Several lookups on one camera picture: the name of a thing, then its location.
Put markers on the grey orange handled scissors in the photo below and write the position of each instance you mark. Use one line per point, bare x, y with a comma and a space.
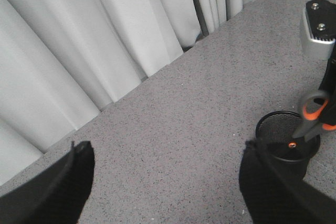
310, 125

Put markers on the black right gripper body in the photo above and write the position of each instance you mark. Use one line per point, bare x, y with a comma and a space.
327, 115

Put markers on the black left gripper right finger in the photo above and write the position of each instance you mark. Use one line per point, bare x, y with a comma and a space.
273, 194

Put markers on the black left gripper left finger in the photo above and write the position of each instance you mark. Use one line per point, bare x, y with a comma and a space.
56, 195

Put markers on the black mesh pen bucket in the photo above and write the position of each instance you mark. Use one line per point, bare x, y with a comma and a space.
275, 130

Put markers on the grey pleated curtain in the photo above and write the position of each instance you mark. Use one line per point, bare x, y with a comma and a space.
64, 61

